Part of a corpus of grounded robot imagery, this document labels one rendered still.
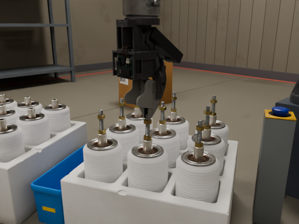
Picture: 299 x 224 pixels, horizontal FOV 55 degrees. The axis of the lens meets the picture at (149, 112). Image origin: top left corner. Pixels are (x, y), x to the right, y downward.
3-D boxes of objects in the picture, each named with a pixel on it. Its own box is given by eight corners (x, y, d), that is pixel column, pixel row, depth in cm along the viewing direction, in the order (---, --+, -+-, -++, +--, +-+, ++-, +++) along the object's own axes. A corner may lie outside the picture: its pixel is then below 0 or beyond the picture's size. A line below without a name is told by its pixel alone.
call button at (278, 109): (270, 113, 76) (271, 105, 75) (287, 114, 74) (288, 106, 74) (271, 117, 72) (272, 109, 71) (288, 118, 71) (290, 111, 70)
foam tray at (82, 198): (127, 171, 108) (125, 126, 103) (233, 190, 96) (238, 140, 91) (66, 242, 73) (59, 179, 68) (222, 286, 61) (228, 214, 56)
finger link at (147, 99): (131, 123, 61) (130, 80, 58) (152, 117, 65) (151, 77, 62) (141, 126, 59) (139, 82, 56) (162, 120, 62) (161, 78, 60)
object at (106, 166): (81, 205, 76) (75, 143, 71) (112, 193, 82) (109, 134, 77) (98, 224, 69) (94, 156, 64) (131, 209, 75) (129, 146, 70)
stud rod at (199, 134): (198, 154, 62) (200, 121, 60) (195, 152, 63) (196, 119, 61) (201, 153, 62) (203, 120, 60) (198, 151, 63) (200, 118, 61)
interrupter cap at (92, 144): (81, 144, 71) (81, 142, 71) (108, 137, 76) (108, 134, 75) (96, 154, 65) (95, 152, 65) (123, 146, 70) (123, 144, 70)
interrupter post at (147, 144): (141, 154, 66) (141, 140, 65) (143, 150, 68) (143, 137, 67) (151, 154, 65) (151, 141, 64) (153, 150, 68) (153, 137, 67)
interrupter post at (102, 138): (95, 145, 71) (94, 132, 70) (104, 142, 72) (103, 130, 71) (100, 148, 69) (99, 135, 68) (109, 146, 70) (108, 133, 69)
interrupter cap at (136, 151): (127, 158, 64) (127, 155, 64) (135, 144, 71) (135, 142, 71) (161, 160, 63) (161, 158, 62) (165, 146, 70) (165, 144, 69)
